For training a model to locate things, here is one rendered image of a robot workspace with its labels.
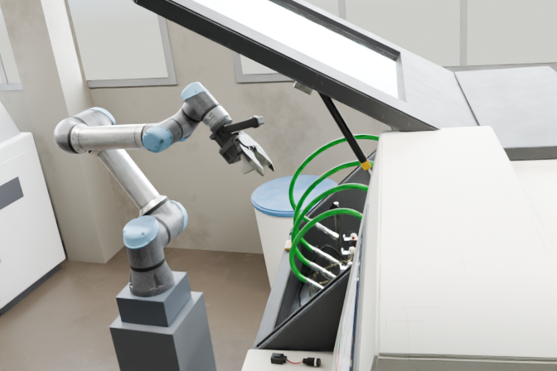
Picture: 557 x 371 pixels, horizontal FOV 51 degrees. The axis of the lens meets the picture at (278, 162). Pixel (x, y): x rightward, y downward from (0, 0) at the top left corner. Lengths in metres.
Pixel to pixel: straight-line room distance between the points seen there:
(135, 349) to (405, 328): 1.54
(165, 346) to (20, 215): 2.11
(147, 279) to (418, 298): 1.39
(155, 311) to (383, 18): 1.97
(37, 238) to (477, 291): 3.57
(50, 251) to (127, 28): 1.56
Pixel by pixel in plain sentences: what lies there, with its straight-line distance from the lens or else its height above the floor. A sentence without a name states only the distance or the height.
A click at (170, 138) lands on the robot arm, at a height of 1.44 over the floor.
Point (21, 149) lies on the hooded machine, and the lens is 3.93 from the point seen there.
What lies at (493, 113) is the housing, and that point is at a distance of 1.50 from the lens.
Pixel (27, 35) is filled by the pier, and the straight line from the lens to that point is 3.88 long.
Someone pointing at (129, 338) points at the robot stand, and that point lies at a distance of 2.08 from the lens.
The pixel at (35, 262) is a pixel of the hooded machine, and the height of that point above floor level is 0.19.
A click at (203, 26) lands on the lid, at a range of 1.21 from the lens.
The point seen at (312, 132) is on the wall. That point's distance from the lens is 3.47.
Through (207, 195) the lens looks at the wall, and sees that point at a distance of 3.89.
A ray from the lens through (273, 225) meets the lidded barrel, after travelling 3.13.
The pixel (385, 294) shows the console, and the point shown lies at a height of 1.55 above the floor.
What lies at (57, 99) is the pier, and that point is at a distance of 3.87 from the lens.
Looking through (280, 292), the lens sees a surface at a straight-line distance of 1.80.
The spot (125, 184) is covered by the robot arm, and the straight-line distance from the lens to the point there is 2.05.
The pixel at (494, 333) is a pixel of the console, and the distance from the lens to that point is 0.64.
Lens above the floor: 1.94
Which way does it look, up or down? 21 degrees down
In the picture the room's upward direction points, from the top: 6 degrees counter-clockwise
